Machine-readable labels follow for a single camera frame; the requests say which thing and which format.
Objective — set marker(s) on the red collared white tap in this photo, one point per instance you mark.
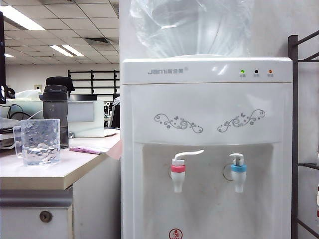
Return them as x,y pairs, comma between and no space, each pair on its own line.
178,176

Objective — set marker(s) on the blue collared white tap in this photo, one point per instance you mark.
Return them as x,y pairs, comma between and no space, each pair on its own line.
239,174

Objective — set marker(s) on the clear dimpled plastic mug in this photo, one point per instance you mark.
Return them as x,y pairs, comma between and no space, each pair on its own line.
41,144

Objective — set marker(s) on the black office chair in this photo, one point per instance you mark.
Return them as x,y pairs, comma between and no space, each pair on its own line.
61,82

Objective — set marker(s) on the white water dispenser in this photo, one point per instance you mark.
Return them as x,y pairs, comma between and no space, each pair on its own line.
204,99

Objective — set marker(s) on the slim black monitor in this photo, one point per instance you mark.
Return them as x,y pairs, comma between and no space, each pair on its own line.
83,97

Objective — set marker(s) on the dark grey water bottle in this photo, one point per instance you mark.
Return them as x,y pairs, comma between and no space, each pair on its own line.
56,104

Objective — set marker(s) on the white plastic bag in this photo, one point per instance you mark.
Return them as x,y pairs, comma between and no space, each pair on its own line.
28,94

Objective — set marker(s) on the small ceiling light panel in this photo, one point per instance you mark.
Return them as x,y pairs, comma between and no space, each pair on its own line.
9,55

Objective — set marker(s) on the clear bagged water jug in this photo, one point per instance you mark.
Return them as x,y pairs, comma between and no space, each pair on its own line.
189,30

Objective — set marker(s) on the ceiling air vent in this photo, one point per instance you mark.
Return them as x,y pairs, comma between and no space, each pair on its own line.
97,40

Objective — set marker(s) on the long ceiling light panel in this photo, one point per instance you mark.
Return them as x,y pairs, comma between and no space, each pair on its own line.
20,17

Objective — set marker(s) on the frosted glass desk divider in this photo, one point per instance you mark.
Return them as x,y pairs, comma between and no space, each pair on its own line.
27,108

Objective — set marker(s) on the white desk cabinet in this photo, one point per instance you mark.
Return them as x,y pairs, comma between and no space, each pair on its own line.
37,179

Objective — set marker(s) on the white desk partition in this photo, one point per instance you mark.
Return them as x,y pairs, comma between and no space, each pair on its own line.
86,119

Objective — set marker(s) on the pink cloth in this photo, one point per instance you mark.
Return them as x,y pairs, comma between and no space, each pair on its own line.
87,150

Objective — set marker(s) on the black computer monitor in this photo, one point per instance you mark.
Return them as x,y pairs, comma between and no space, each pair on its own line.
2,49

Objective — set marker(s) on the dark jacket on chair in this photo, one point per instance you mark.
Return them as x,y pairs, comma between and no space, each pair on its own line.
115,117

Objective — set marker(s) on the round metal drawer lock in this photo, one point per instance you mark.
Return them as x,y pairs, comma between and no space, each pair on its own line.
46,216

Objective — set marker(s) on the black wall shelf rack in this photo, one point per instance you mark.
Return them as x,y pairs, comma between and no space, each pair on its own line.
96,79

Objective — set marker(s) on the grey laptop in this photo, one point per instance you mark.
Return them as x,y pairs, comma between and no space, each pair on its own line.
7,123

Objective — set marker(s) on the dark grey metal rack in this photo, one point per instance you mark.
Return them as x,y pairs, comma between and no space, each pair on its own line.
293,124

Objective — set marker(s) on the twin ceiling light panel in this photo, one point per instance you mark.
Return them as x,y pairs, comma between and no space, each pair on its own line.
67,49

